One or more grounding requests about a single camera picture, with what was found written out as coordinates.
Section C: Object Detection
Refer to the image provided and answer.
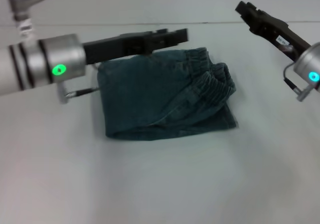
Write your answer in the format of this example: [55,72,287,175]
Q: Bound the blue denim shorts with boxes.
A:
[96,47,238,142]

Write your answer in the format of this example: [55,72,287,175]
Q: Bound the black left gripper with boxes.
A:
[81,28,189,65]

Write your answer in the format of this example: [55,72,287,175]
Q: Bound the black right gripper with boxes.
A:
[234,0,314,63]

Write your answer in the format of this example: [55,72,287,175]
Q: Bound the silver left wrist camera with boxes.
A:
[4,0,49,39]

